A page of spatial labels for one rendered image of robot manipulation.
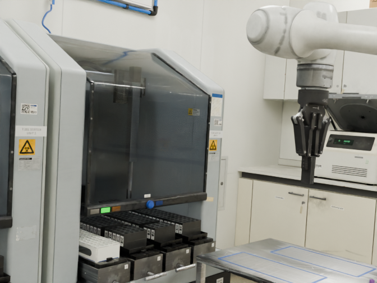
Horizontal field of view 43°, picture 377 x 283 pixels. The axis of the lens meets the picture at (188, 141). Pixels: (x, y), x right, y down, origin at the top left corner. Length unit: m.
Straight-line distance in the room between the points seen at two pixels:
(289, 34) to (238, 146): 3.04
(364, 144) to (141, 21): 1.76
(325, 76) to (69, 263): 0.99
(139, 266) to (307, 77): 0.90
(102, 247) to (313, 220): 2.37
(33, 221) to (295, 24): 0.95
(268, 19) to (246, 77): 3.06
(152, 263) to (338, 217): 2.14
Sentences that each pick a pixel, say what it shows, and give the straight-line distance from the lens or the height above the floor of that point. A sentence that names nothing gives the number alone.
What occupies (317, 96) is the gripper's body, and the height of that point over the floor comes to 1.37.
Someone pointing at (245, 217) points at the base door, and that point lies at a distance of 4.10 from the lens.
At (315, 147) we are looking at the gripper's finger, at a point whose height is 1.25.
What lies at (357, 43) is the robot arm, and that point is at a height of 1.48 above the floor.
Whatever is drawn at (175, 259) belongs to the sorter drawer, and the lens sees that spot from 1.85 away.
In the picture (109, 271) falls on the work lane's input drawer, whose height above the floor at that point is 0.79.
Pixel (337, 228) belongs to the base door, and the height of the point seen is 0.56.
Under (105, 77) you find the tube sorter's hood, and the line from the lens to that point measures 1.69.
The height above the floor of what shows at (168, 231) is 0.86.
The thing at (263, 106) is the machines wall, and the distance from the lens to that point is 4.34.
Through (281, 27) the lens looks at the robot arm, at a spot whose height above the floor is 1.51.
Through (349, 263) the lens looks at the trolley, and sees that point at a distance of 1.85.
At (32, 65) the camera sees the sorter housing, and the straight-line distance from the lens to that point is 1.50.
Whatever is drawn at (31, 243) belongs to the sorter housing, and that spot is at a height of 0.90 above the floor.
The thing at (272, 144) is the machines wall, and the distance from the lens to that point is 4.49.
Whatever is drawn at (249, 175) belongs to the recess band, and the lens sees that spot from 4.10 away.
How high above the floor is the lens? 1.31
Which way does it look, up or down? 3 degrees down
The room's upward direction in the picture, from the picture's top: 3 degrees clockwise
